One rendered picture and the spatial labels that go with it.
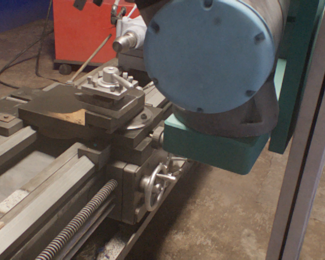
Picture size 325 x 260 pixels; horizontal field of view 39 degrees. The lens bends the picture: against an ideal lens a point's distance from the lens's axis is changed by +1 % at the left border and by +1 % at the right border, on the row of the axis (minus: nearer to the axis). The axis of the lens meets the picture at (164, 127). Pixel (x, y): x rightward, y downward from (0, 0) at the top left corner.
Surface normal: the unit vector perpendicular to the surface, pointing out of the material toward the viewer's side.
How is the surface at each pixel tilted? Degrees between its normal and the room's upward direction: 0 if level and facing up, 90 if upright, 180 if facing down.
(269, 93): 70
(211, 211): 0
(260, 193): 0
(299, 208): 90
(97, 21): 90
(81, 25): 90
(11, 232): 36
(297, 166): 90
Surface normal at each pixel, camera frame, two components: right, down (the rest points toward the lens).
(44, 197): 0.60, -0.58
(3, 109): 0.07, -0.88
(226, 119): -0.05, 0.13
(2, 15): 0.92, 0.23
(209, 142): -0.43, 0.40
